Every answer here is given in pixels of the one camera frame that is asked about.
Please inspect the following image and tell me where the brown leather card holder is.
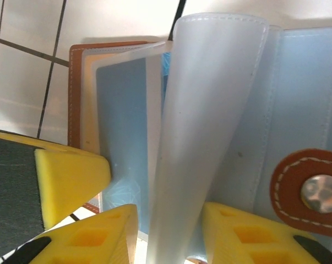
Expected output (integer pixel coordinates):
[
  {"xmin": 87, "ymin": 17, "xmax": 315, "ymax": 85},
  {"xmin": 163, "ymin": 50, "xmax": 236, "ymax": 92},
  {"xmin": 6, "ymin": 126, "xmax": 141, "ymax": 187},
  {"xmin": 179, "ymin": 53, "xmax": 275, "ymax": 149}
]
[{"xmin": 68, "ymin": 12, "xmax": 332, "ymax": 264}]

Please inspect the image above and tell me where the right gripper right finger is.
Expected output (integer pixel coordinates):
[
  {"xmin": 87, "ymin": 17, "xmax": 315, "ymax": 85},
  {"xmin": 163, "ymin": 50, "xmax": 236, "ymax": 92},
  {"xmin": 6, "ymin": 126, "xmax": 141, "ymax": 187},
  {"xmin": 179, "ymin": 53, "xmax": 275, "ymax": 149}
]
[{"xmin": 200, "ymin": 201, "xmax": 332, "ymax": 264}]

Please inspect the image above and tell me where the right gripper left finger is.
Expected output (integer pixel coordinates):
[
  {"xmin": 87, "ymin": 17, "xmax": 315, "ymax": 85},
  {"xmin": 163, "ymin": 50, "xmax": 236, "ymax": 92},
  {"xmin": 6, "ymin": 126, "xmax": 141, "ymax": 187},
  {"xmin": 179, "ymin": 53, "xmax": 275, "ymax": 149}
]
[{"xmin": 0, "ymin": 203, "xmax": 139, "ymax": 264}]

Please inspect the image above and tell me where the blue credit card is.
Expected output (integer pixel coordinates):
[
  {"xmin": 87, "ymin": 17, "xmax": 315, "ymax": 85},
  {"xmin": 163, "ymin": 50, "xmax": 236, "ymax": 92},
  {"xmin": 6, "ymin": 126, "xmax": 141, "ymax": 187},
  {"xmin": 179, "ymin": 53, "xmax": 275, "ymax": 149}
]
[{"xmin": 95, "ymin": 51, "xmax": 172, "ymax": 238}]

